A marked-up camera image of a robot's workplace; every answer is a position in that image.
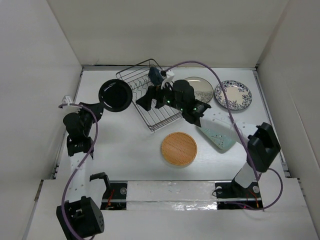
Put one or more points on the light green rectangular plate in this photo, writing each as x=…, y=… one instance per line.
x=218, y=141

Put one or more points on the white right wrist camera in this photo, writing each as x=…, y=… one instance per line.
x=168, y=76

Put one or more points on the silver foil covered bar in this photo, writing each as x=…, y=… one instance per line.
x=171, y=196

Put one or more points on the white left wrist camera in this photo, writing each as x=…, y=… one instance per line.
x=67, y=100

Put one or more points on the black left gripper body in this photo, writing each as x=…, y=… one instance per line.
x=87, y=116

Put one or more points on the dark blue shell plate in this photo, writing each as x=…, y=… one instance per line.
x=155, y=76

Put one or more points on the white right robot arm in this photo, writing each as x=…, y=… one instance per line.
x=259, y=141

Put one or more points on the blue floral round plate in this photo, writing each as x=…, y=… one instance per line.
x=238, y=94

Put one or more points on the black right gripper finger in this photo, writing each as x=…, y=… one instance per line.
x=146, y=101
x=159, y=97

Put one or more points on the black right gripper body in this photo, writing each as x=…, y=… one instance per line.
x=169, y=99

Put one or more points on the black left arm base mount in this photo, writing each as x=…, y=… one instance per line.
x=115, y=197

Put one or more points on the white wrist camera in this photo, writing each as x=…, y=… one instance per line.
x=67, y=100
x=168, y=76

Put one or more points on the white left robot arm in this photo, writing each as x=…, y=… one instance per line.
x=79, y=213

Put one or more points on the beige tree pattern plate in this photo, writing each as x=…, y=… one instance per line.
x=203, y=90

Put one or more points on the grey wire dish rack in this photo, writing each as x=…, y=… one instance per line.
x=136, y=76

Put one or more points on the orange woven round plate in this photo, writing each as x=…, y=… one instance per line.
x=179, y=149

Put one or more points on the glossy black round plate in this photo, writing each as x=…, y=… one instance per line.
x=115, y=95

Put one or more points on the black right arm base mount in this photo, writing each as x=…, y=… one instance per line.
x=230, y=196

